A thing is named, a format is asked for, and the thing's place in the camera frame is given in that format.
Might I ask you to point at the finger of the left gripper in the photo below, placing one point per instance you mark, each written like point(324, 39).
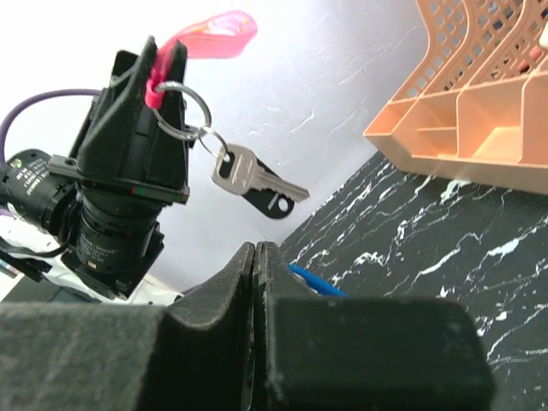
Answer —
point(173, 128)
point(117, 143)

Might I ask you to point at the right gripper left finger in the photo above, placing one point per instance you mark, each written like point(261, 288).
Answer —
point(190, 355)

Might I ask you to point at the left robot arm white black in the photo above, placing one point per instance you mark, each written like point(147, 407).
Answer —
point(15, 233)

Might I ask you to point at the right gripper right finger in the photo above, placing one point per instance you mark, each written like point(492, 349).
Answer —
point(315, 352)

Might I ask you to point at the orange plastic file organizer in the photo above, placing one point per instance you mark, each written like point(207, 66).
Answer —
point(475, 108)

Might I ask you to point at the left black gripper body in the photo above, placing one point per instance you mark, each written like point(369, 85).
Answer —
point(109, 236)

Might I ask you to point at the key with black tag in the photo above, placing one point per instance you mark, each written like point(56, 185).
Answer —
point(240, 172)

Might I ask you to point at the key with blue tag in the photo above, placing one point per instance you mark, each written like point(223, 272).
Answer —
point(316, 283)

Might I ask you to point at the pink strap keyring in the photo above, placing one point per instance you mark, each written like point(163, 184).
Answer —
point(222, 36)

